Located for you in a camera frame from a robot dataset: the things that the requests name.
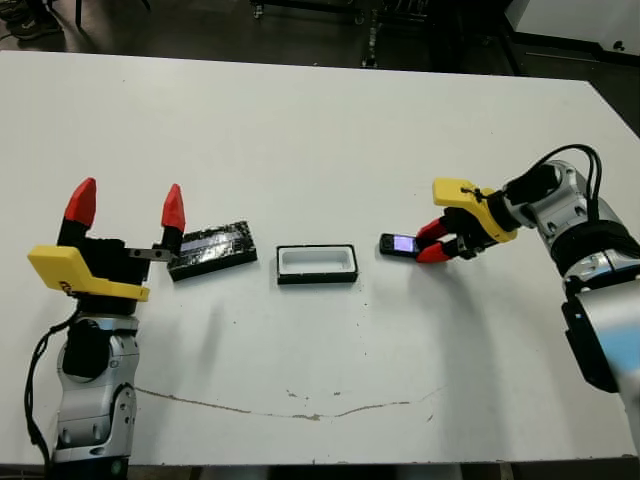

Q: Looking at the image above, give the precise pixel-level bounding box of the black box with white insert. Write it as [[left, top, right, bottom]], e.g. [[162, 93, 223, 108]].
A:
[[275, 243, 360, 286]]

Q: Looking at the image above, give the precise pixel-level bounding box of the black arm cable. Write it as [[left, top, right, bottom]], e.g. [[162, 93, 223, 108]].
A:
[[524, 144, 604, 221], [24, 312, 81, 469]]

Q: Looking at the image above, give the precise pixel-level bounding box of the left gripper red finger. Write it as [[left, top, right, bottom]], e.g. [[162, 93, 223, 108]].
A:
[[152, 183, 187, 251], [58, 177, 99, 245]]

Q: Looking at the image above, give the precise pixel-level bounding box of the black wheeled equipment frame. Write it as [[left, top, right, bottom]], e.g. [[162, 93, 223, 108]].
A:
[[249, 0, 431, 69]]

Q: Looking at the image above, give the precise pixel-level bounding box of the white cabinet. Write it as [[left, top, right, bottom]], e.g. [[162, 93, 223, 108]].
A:
[[504, 0, 640, 56]]

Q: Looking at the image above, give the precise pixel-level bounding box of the left gripper black yellow body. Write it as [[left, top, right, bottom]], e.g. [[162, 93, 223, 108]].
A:
[[27, 237, 177, 316]]

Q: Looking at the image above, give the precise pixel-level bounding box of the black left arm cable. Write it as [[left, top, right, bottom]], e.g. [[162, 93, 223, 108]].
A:
[[24, 312, 81, 469]]

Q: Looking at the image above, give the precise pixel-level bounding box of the black box lid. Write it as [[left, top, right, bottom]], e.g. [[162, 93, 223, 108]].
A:
[[167, 219, 259, 283]]

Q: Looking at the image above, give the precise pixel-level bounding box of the right gripper black yellow body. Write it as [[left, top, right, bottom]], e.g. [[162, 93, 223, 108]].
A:
[[432, 178, 519, 260]]

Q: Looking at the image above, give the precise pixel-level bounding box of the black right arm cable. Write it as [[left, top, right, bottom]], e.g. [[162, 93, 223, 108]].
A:
[[524, 144, 604, 221]]

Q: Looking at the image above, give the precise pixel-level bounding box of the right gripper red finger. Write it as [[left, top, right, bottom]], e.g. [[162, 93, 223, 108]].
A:
[[416, 214, 454, 240], [417, 238, 460, 264]]

